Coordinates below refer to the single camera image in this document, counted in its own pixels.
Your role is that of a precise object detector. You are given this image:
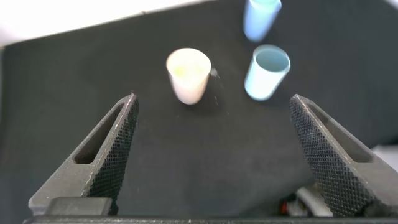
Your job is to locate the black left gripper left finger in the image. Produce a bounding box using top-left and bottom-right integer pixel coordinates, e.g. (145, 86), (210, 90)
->
(28, 92), (140, 216)

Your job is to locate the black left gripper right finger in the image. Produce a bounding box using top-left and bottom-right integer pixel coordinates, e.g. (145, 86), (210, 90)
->
(289, 94), (398, 217)

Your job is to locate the teal plastic cup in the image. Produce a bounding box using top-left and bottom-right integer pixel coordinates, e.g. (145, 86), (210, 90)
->
(243, 44), (292, 102)

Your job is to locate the cream plastic cup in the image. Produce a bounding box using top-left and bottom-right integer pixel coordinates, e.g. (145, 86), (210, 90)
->
(165, 47), (213, 106)

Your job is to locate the light blue plastic cup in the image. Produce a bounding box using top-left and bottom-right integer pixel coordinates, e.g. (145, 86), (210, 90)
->
(242, 0), (282, 43)

